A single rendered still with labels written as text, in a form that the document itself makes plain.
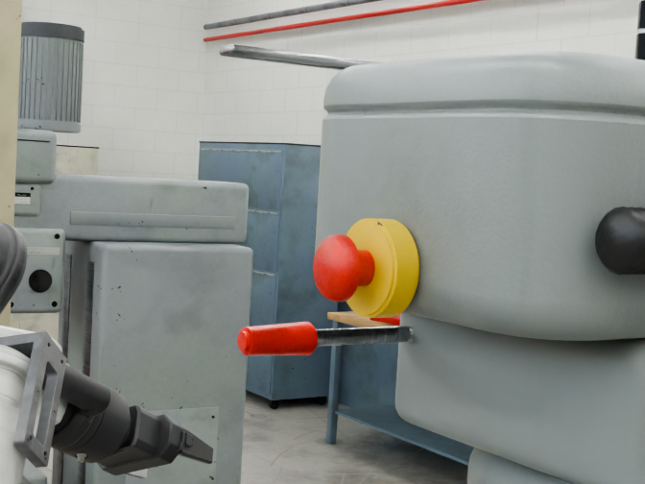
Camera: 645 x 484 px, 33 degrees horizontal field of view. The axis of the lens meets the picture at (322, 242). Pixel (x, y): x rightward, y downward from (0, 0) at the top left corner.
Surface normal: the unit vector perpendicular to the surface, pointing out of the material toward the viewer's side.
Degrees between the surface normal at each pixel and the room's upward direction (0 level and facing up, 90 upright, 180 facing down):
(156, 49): 90
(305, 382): 90
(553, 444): 90
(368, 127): 90
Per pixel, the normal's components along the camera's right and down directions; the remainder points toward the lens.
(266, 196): -0.83, -0.01
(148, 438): 0.84, -0.27
